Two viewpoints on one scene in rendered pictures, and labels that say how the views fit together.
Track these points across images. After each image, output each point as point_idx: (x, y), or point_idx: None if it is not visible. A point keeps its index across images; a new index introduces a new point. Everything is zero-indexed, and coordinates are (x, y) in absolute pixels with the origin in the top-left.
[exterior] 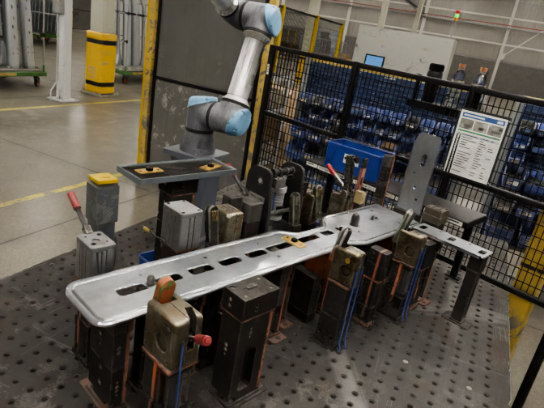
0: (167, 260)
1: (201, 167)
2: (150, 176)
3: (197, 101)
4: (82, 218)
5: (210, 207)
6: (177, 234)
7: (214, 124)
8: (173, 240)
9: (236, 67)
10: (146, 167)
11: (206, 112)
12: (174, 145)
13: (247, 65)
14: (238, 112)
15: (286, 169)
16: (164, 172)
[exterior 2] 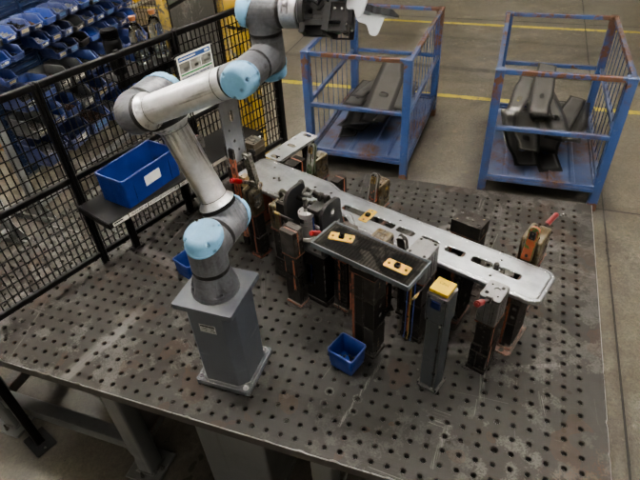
0: (459, 269)
1: (352, 240)
2: (411, 262)
3: (222, 235)
4: (485, 299)
5: (406, 236)
6: (436, 260)
7: (238, 236)
8: (433, 269)
9: (201, 168)
10: (398, 266)
11: (230, 235)
12: (207, 311)
13: (206, 156)
14: (243, 201)
15: (314, 190)
16: (388, 258)
